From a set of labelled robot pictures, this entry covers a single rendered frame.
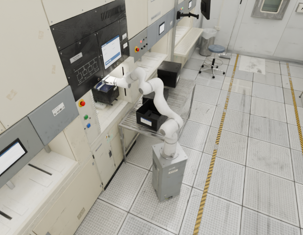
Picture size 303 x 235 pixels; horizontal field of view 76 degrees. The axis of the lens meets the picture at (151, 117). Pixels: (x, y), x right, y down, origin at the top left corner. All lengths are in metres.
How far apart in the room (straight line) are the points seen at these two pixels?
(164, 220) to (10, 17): 2.21
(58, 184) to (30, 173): 0.28
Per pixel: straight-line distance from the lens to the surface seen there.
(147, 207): 2.52
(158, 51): 3.57
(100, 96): 2.19
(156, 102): 1.64
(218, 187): 2.76
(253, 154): 3.27
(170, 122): 1.65
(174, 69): 2.77
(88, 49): 1.62
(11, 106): 1.28
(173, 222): 2.47
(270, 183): 3.07
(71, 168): 1.88
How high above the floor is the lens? 2.32
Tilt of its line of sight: 42 degrees down
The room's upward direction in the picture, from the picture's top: straight up
